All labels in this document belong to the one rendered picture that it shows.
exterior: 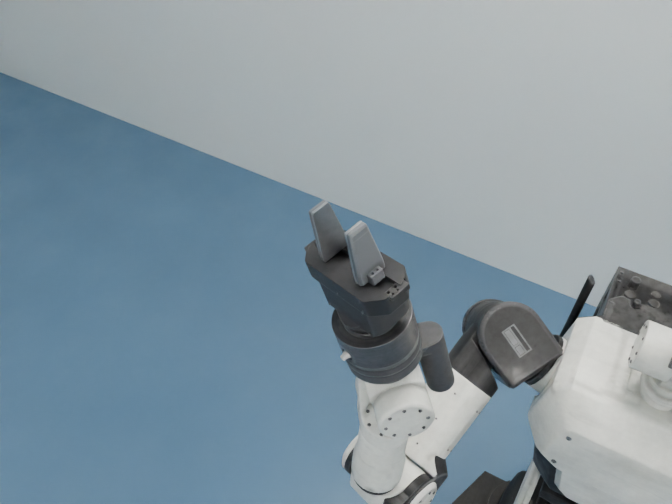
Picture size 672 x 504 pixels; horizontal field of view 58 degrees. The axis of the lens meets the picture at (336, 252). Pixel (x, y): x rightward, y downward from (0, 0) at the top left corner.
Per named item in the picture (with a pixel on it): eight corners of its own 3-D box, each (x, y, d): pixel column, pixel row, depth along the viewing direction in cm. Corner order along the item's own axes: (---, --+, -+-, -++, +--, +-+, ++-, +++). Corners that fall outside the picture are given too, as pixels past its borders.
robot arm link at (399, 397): (334, 318, 70) (358, 374, 78) (351, 395, 63) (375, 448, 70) (428, 289, 70) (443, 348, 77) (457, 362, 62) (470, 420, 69)
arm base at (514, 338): (443, 342, 103) (482, 287, 103) (507, 387, 102) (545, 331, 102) (459, 353, 88) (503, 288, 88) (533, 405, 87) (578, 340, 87)
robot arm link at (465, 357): (437, 355, 101) (486, 289, 101) (480, 388, 100) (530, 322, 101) (447, 364, 89) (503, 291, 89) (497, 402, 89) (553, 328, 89)
